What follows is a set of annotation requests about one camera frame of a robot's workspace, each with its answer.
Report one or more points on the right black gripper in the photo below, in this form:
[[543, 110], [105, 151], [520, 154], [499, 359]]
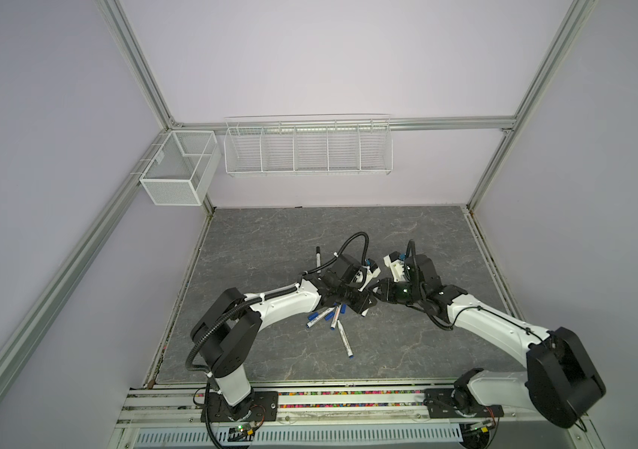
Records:
[[385, 293]]

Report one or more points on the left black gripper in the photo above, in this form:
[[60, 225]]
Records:
[[362, 305]]

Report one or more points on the black white marker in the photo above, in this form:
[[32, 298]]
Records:
[[318, 257]]

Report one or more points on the blue white marker bottom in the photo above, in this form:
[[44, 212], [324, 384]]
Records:
[[344, 339]]

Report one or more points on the blue white marker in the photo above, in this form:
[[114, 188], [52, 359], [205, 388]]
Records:
[[344, 339], [335, 318], [319, 317]]

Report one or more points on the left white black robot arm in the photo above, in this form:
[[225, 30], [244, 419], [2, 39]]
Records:
[[224, 336]]

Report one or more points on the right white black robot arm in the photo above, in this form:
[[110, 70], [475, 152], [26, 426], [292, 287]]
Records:
[[558, 379]]

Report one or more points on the blue white marker centre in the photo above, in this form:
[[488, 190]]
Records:
[[335, 318]]

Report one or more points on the blue white marker lower left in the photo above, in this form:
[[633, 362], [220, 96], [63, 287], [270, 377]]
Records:
[[319, 317]]

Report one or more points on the white mesh box basket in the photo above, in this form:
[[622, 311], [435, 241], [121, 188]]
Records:
[[182, 169]]

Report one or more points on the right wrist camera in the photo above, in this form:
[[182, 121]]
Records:
[[395, 262]]

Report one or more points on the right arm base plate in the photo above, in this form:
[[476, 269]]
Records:
[[457, 403]]

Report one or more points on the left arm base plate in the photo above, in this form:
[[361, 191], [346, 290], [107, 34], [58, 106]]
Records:
[[258, 406]]

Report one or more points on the white wire shelf basket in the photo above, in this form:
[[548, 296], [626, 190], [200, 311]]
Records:
[[308, 144]]

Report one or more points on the white vented cable tray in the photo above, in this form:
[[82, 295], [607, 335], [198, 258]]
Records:
[[297, 436]]

